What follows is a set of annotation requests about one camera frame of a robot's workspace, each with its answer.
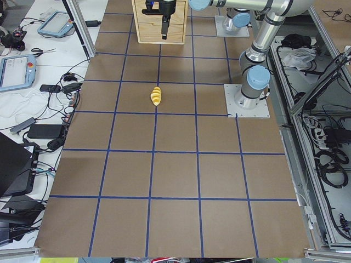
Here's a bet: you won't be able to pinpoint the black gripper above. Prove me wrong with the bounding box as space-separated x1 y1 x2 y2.
141 0 177 40

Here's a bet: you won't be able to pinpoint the wooden drawer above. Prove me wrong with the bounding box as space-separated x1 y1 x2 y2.
135 9 185 25

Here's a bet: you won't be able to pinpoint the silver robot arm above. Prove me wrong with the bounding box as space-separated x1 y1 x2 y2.
189 0 314 110
223 8 251 32

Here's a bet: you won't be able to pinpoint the wooden drawer cabinet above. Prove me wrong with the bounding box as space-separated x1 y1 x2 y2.
132 1 188 45

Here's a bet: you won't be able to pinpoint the yellow toy bread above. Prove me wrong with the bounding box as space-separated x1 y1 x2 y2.
150 87 162 106

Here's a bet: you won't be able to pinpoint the far blue teach pendant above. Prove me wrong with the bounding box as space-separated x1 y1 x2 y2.
37 11 73 38

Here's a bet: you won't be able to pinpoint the blue teach pendant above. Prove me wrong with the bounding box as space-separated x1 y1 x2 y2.
1 54 36 92
37 11 73 38

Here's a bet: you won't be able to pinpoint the white crumpled cloth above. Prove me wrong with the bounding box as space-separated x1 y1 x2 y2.
282 47 316 70

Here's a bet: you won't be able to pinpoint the near blue teach pendant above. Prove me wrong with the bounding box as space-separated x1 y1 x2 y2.
1 54 36 92

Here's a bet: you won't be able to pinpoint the black power adapter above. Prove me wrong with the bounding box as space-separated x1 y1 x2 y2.
27 124 63 139

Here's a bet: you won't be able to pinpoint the black laptop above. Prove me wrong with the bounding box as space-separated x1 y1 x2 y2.
1 134 38 197

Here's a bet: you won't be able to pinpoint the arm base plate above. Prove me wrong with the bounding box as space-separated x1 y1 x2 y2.
224 84 270 118
214 15 250 38

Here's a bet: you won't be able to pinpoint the aluminium frame post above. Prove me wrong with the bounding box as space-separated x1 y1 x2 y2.
62 0 96 60

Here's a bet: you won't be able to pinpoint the black handled scissors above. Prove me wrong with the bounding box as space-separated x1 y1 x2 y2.
31 48 56 58

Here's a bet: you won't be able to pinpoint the black cable coil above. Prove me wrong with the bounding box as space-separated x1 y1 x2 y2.
315 152 348 189

